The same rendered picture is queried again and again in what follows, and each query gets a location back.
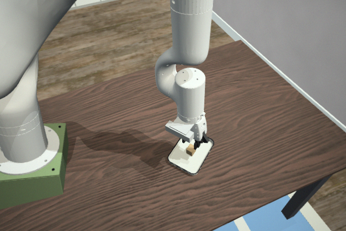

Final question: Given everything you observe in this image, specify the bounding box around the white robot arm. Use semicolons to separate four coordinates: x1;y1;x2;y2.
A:
0;0;213;175

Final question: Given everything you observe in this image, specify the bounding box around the wooden block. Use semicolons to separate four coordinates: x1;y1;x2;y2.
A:
186;144;196;156

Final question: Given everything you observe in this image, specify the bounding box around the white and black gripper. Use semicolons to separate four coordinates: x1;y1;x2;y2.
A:
190;116;210;150

